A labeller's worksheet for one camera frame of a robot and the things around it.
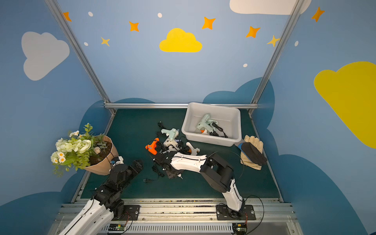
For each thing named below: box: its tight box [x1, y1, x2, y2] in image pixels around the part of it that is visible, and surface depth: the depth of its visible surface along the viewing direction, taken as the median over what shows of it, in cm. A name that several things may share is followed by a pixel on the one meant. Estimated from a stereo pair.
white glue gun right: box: [186, 141, 201, 156], surface depth 98 cm
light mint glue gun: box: [196, 113, 218, 133], surface depth 113 cm
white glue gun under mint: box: [163, 138, 181, 152], surface depth 100 cm
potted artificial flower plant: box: [50, 122, 119, 178], surface depth 66 cm
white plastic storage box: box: [181, 101, 242, 147], surface depth 112 cm
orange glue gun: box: [145, 137, 160, 156], surface depth 101 cm
